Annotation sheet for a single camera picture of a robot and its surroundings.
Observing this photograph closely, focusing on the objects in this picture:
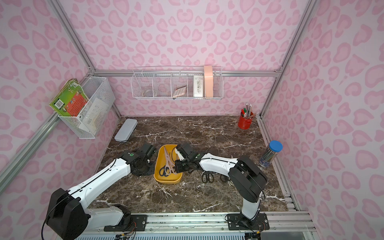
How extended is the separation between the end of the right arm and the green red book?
55 centimetres

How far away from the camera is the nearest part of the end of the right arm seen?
65cm

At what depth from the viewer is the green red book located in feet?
2.18
